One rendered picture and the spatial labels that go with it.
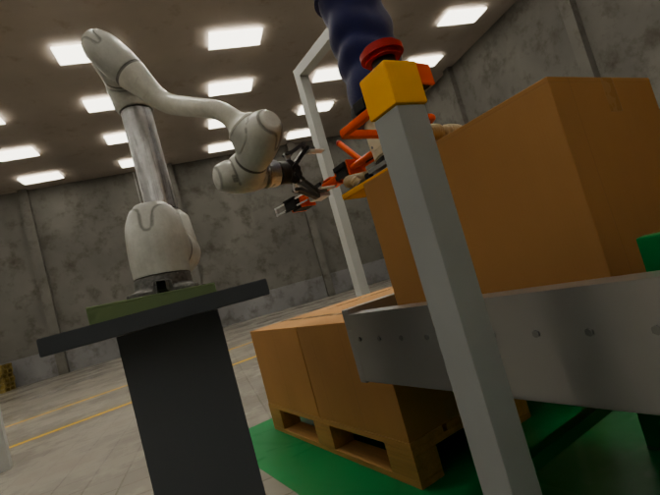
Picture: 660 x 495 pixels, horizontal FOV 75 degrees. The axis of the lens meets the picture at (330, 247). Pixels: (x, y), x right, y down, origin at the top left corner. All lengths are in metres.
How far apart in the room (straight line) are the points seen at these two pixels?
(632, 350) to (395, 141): 0.45
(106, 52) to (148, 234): 0.58
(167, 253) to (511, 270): 0.86
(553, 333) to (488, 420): 0.19
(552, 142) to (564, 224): 0.15
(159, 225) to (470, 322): 0.88
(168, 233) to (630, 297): 1.05
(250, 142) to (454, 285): 0.75
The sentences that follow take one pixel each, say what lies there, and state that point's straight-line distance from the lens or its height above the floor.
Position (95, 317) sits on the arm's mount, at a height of 0.77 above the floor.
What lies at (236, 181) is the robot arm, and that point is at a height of 1.05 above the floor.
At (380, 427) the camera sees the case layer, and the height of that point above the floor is 0.17.
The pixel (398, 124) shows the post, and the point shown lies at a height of 0.90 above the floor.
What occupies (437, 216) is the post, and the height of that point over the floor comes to 0.75.
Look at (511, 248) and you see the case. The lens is 0.97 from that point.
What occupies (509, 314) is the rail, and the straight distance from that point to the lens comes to 0.84.
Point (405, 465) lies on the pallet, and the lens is 1.57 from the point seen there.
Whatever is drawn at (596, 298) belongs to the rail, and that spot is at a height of 0.57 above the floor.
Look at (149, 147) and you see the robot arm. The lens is 1.59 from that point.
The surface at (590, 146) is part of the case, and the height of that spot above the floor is 0.81.
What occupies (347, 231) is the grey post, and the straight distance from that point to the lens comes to 5.01.
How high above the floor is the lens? 0.71
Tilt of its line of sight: 4 degrees up
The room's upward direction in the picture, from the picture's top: 16 degrees counter-clockwise
